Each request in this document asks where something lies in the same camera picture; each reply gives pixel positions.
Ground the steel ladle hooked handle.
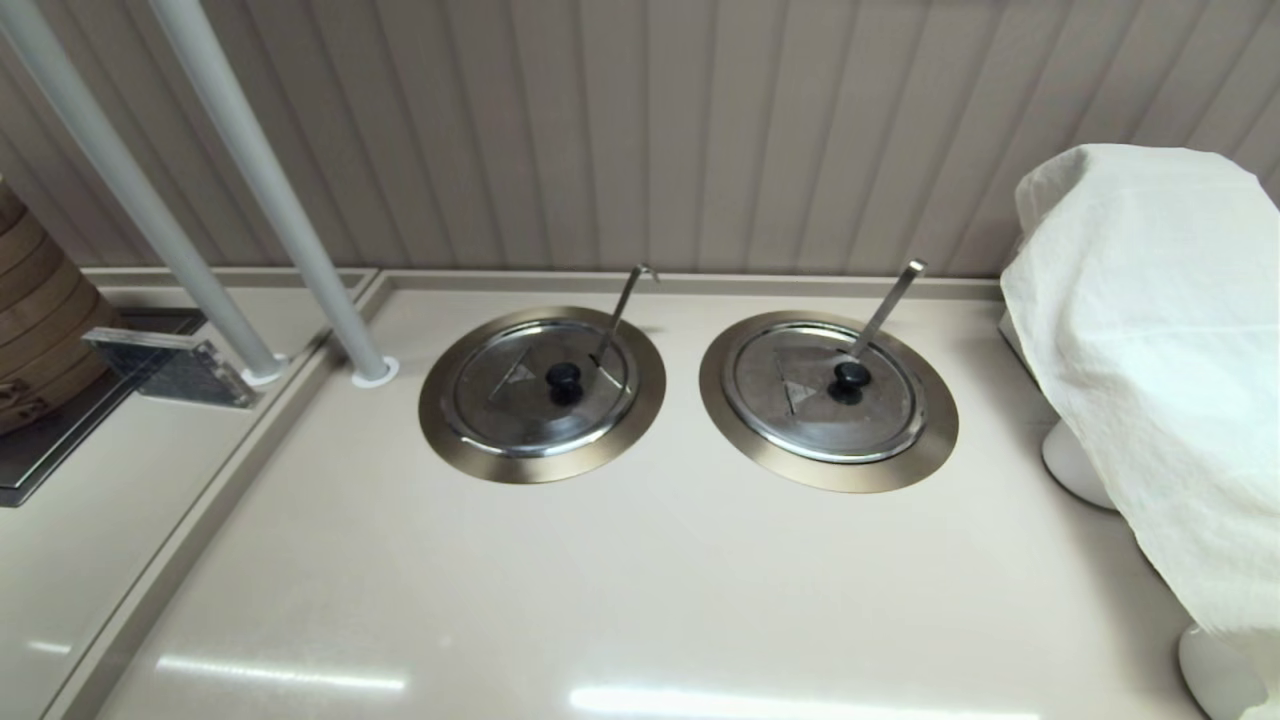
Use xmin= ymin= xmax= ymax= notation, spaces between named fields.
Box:
xmin=595 ymin=263 xmax=661 ymax=373

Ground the steel pot lid black knob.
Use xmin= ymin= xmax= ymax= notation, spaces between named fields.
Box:
xmin=441 ymin=318 xmax=641 ymax=459
xmin=721 ymin=321 xmax=928 ymax=464

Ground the white metal pole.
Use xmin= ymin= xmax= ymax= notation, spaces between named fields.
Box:
xmin=0 ymin=0 xmax=291 ymax=387
xmin=148 ymin=0 xmax=400 ymax=389

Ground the white round appliance foot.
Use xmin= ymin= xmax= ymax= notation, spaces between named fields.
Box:
xmin=1178 ymin=624 xmax=1271 ymax=720
xmin=1041 ymin=418 xmax=1119 ymax=511

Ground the white cloth cover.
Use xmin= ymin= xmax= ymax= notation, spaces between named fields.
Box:
xmin=1001 ymin=144 xmax=1280 ymax=701

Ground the bamboo steamer stack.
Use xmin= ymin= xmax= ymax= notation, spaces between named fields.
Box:
xmin=0 ymin=178 xmax=123 ymax=437

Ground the steel ladle flat handle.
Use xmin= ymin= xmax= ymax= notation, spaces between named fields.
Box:
xmin=850 ymin=260 xmax=928 ymax=359

